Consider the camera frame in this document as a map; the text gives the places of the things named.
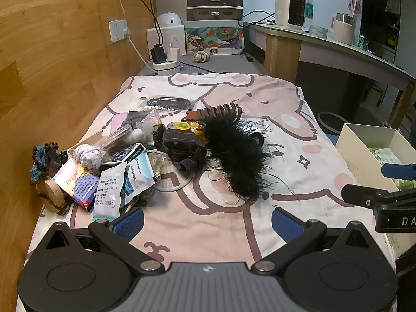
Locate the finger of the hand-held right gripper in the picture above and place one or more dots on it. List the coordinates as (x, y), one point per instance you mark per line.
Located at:
(398, 171)
(359, 196)

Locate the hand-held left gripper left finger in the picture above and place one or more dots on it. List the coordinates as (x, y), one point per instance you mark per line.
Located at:
(130, 222)

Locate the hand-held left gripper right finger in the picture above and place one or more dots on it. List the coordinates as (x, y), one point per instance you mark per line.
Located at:
(287, 222)

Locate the white cardboard box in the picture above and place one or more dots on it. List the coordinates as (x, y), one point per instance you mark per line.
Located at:
(357, 159)

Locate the clear bag of beige beads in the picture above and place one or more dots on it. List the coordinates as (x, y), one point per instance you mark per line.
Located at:
(159, 164)

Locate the dark blue card box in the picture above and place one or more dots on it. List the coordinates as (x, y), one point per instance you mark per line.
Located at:
(125, 152)

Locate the green dotted wipes packet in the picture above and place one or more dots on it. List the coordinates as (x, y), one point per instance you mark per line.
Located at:
(386, 156)

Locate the pink cartoon printed blanket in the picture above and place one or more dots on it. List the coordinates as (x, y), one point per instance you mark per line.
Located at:
(211, 224)

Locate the white knitted scrunchie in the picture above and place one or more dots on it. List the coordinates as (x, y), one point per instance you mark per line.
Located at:
(87, 156)

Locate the white bucket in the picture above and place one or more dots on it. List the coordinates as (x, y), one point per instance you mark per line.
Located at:
(376, 96)

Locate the round wooden piece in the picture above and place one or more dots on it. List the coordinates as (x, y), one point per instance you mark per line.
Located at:
(52, 195)

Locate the black feather accessory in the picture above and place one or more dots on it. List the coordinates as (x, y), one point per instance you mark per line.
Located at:
(234, 156)

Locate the clear plastic tube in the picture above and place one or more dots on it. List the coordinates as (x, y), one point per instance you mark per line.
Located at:
(113, 138)

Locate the waste bin with white rim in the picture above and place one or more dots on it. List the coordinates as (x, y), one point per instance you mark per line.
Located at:
(325, 117)

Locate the white cotton balls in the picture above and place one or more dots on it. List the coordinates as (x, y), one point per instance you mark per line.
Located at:
(139, 133)

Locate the pink paper packet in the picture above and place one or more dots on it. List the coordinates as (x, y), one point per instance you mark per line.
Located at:
(118, 123)

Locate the blue brown crochet piece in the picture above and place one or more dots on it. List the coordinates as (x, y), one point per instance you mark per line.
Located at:
(45, 162)

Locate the clear plastic package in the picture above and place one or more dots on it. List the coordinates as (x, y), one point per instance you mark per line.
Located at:
(256, 122)

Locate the grey item in plastic bag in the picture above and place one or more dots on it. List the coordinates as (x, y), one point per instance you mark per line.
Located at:
(139, 117)

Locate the yellow plastic toy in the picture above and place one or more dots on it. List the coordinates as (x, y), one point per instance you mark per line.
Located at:
(180, 126)

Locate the white top desk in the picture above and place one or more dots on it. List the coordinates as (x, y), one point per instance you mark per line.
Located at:
(341, 58)

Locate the clear bag of dark beads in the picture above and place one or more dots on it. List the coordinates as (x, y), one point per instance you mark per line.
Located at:
(169, 102)

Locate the green drink cans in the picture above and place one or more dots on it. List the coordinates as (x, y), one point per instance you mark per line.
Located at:
(362, 43)

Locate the brown hair claw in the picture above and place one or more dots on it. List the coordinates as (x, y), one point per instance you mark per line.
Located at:
(213, 112)

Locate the dark glass cabinet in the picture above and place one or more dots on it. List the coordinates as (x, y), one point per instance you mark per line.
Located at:
(380, 22)

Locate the beige kettle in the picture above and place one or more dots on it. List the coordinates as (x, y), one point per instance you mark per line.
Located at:
(341, 31)

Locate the round white power strip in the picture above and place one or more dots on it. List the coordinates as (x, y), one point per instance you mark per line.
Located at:
(167, 66)

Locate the black charger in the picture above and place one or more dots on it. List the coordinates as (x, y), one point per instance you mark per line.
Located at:
(158, 53)

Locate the white charger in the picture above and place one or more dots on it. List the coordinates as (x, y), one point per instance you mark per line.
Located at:
(174, 53)

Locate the clear water bottle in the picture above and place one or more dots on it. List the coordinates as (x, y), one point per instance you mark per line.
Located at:
(309, 6)

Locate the colourful printed bag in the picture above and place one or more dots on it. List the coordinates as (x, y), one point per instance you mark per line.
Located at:
(214, 40)

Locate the white and black heater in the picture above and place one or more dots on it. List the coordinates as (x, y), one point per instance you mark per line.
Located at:
(282, 6)

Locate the white domed device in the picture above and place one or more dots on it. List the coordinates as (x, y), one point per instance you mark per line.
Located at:
(169, 20)

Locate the white plastic drawer unit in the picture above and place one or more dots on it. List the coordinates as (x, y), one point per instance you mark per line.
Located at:
(214, 0)

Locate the white wall socket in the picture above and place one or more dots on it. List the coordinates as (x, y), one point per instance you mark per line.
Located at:
(117, 30)

